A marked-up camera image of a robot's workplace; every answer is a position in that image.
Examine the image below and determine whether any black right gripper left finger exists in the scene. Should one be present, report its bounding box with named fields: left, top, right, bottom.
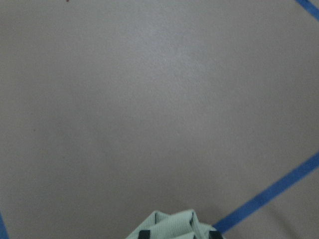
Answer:
left=138, top=230, right=151, bottom=239

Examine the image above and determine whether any light green long-sleeve shirt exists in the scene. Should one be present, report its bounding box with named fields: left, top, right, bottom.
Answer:
left=127, top=210, right=217, bottom=239

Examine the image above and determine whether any blue tape strip corner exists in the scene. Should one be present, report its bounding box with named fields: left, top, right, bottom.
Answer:
left=0, top=214, right=9, bottom=239

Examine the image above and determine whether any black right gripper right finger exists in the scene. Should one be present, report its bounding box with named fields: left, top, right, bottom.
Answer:
left=208, top=231, right=221, bottom=239

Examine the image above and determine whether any blue tape strip crossing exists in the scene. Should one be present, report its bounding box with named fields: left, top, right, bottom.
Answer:
left=213, top=153, right=319, bottom=233

